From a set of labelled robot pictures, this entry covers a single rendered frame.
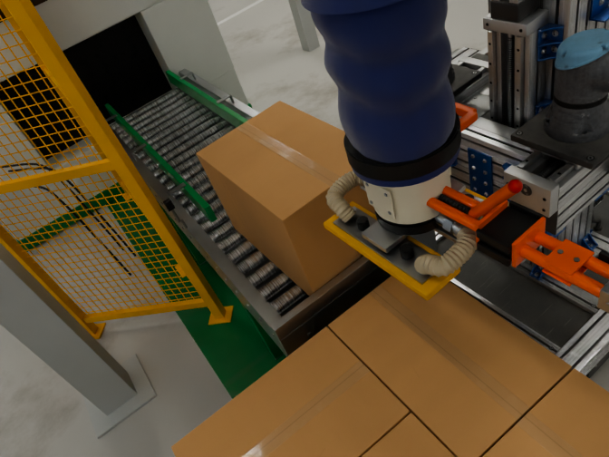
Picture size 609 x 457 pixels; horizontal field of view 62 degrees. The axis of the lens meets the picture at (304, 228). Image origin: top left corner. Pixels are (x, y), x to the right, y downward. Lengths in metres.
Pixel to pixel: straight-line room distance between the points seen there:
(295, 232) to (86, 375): 1.24
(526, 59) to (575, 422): 0.94
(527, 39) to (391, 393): 1.02
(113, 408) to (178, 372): 0.32
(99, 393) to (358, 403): 1.33
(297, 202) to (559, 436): 0.91
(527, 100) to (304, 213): 0.71
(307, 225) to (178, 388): 1.23
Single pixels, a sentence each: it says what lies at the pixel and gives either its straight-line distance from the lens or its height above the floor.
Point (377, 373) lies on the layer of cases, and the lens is 1.56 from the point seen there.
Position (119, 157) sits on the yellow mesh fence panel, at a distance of 1.99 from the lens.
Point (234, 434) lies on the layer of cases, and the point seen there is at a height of 0.54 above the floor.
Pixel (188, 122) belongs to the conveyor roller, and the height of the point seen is 0.52.
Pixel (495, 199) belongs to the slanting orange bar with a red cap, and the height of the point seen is 1.26.
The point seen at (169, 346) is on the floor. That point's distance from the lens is 2.65.
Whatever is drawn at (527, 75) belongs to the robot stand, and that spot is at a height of 1.10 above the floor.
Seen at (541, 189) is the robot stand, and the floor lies 0.99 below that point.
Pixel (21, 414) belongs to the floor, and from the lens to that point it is 2.96.
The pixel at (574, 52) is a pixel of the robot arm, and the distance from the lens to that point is 1.31.
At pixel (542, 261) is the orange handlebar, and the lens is 0.92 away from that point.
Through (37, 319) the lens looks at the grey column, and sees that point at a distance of 2.16.
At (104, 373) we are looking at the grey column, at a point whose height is 0.24.
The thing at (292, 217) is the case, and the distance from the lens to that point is 1.47.
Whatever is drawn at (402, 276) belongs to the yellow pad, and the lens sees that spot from 1.06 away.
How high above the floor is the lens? 1.88
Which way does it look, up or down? 41 degrees down
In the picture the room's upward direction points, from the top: 21 degrees counter-clockwise
